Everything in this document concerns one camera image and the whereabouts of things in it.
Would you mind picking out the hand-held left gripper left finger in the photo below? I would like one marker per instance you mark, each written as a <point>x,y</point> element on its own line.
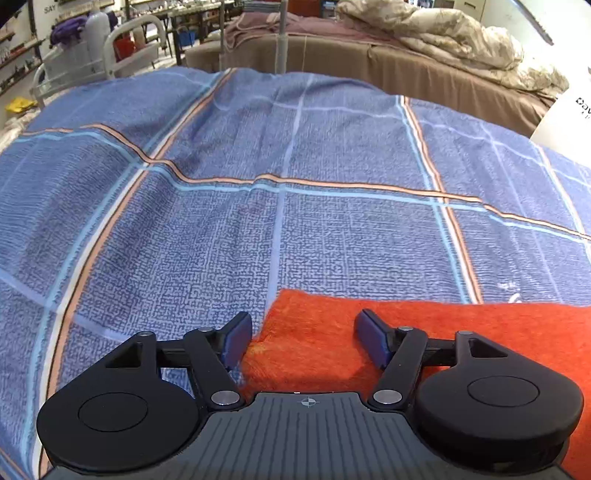
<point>235,339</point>

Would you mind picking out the blue plaid bed sheet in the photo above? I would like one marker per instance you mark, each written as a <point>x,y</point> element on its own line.
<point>323,230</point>

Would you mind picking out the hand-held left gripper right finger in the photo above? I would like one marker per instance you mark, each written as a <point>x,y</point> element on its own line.
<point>371,339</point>

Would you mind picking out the white tall bottle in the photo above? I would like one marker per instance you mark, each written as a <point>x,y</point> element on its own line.
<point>98,41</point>

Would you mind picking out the orange fuzzy sweater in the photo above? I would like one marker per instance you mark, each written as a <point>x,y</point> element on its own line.
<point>461,332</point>

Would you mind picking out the blue box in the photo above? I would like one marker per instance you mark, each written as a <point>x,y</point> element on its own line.
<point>185,34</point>

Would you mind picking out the long display table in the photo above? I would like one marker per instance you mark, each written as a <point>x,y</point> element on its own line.
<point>184,10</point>

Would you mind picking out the grey metal pole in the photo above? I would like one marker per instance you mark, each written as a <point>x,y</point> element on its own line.
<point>281,41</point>

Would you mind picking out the red bucket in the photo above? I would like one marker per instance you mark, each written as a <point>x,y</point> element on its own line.
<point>124,47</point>

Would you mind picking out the mauve blanket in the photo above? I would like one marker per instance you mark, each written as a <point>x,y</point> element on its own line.
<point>258,27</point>

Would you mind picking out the purple cloth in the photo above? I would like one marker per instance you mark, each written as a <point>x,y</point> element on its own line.
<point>68,28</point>

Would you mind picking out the crumpled beige blanket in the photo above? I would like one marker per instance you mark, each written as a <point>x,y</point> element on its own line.
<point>457,37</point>

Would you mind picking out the yellow cloth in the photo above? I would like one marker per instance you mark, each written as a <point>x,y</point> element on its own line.
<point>19,105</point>

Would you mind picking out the brown covered bed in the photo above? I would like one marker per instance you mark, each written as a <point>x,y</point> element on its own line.
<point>351,60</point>

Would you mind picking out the white printed board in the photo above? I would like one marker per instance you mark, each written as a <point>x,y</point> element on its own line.
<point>570,120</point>

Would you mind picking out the wall shelf with small goods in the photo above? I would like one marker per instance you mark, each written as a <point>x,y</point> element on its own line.
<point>18,60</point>

